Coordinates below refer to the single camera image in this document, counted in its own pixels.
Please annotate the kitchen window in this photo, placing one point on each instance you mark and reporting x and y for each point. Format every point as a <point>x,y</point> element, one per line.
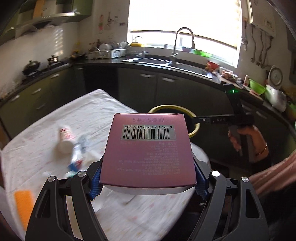
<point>185,18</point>

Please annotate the black lidded wok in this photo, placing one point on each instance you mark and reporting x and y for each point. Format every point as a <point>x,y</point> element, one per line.
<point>31,67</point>

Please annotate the person's right forearm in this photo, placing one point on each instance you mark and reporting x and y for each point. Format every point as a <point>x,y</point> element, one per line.
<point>272,176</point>

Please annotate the white rice cooker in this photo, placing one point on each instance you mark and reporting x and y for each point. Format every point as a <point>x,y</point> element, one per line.
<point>276,97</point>

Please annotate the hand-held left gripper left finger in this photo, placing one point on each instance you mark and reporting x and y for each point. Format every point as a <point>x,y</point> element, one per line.
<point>96,183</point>

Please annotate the white wall hanging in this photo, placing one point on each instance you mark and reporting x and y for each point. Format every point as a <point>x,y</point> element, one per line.
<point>109,20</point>

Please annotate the yellow container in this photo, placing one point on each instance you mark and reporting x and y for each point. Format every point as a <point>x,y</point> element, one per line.
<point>137,44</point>

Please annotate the white blue snack wrapper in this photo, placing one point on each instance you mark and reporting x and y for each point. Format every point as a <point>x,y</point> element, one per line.
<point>79,150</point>

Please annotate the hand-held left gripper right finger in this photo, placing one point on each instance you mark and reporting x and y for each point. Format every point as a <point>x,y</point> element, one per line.
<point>201,185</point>

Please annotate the white water heater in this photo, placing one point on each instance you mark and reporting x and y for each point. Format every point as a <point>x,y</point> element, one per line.
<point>263,14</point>

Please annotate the person's right hand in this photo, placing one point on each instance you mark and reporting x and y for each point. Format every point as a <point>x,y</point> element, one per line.
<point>253,135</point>

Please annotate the dark chopping board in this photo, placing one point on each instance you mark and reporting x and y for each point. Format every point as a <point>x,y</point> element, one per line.
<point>233,83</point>

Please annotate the white floral tablecloth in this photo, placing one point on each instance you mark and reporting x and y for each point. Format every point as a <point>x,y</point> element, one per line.
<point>57,111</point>

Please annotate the steel range hood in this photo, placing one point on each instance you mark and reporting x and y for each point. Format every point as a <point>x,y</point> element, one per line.
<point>46,20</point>

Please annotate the tall steel faucet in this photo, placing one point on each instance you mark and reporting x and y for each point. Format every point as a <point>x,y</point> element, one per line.
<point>175,44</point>

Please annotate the black frying pan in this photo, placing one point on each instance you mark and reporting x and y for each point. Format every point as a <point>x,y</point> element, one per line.
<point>78,55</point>

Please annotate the black gas stove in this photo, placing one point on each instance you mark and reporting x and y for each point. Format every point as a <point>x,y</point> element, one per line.
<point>46,69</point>

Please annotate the white wall socket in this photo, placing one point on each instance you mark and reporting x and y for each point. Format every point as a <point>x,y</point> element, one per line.
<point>111,35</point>

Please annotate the steel ladle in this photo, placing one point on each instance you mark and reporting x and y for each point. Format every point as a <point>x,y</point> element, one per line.
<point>244,40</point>

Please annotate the row of white plates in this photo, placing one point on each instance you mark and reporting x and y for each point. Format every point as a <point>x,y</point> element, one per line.
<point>113,45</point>

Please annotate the pink cardboard box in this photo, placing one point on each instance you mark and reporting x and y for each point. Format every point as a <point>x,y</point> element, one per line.
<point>148,153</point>

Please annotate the yellow rimmed trash bin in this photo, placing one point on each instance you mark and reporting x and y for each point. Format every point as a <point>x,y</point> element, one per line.
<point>161,107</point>

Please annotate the green plastic bowl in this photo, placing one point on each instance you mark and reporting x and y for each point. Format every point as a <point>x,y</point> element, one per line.
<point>256,87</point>

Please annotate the white bottle red cap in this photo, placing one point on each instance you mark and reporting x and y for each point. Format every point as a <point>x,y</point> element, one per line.
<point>66,141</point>

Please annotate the small steel faucet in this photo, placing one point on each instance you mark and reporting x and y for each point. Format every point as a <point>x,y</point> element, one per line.
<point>142,53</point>

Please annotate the brown pink lumpy item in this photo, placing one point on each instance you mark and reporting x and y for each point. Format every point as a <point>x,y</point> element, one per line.
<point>227,75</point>

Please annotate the black kitchen countertop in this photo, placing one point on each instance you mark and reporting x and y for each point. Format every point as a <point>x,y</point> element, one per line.
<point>104,61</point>

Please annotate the green base cabinet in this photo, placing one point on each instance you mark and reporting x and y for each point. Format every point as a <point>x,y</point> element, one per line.
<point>34,97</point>

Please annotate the white dish rack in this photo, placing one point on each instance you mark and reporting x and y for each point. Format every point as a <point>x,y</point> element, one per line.
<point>111,53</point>

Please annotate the steel double sink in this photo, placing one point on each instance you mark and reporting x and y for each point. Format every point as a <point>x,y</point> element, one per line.
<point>148,61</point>

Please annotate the hanging steel utensil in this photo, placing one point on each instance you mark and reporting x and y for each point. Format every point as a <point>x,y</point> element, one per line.
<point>260,51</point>
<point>253,46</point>
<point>268,51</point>

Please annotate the pale purple bowl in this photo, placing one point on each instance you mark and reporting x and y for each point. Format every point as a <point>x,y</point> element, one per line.
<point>186,49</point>

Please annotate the green plastic basket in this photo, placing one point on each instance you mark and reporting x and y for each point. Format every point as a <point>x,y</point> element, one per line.
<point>202,53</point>

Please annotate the dark base cabinet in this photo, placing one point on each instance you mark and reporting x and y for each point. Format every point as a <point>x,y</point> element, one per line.
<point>138,88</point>

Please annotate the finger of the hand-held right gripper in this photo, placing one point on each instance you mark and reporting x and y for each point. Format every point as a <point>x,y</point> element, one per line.
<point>201,120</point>

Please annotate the pink wall hanging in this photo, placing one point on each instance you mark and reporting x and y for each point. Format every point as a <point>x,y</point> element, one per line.
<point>101,23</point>

